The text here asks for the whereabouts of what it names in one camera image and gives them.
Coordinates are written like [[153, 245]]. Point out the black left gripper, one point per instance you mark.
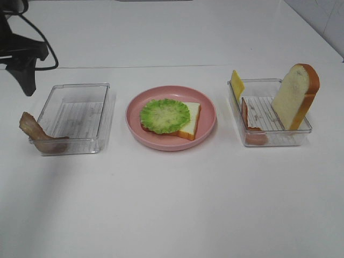
[[18, 57]]

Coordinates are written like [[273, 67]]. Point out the bacon strip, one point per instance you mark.
[[254, 135], [40, 134]]

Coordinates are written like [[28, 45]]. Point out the green lettuce leaf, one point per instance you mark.
[[164, 115]]

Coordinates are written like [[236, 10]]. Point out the bread slice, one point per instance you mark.
[[188, 131], [296, 94]]

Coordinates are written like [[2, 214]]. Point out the yellow cheese slice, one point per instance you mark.
[[237, 85]]

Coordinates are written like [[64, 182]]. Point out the clear plastic left tray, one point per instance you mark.
[[77, 118]]

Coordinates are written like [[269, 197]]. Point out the clear plastic tray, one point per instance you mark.
[[259, 94], [77, 118]]

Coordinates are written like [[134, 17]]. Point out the pink round plate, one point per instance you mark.
[[171, 142]]

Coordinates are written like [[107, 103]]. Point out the clear plastic right tray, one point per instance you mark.
[[259, 94]]

